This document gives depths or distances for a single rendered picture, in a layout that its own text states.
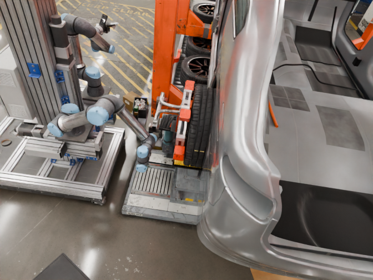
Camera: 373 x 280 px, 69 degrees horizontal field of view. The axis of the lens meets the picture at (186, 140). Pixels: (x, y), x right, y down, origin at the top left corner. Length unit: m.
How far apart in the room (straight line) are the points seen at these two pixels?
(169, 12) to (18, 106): 1.35
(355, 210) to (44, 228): 2.46
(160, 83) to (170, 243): 1.43
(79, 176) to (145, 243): 0.87
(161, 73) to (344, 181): 1.67
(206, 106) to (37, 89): 1.25
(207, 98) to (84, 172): 1.39
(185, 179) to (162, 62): 1.11
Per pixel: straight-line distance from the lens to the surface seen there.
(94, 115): 1.68
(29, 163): 2.94
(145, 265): 2.49
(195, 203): 2.61
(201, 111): 1.92
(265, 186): 1.05
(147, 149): 1.80
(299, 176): 2.09
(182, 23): 4.30
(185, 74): 3.51
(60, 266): 2.21
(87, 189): 2.60
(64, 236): 2.68
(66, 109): 2.07
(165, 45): 2.30
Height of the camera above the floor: 2.36
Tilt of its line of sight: 46 degrees down
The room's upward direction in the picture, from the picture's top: 10 degrees clockwise
